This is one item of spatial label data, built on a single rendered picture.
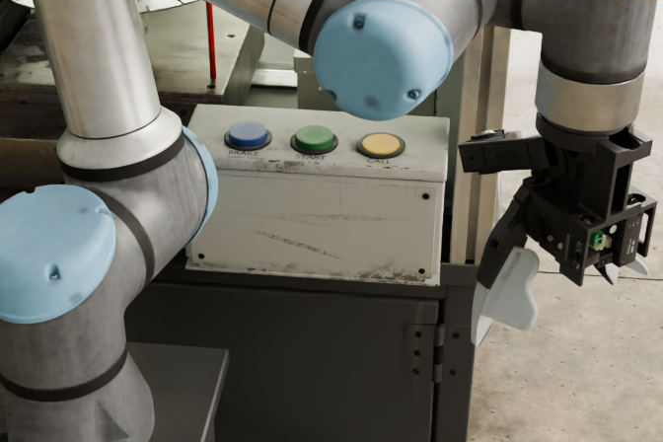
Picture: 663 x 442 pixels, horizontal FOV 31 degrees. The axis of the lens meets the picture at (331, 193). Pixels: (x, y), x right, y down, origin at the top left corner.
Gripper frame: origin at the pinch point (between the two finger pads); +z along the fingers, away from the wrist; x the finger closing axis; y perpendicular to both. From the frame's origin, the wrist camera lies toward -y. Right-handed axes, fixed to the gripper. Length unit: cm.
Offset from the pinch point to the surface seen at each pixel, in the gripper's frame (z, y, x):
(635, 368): 91, -57, 86
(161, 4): -4, -64, -3
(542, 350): 91, -70, 74
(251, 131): 0.3, -39.0, -5.5
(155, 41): 6, -74, 0
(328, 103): 7, -50, 11
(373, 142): 0.9, -31.0, 4.6
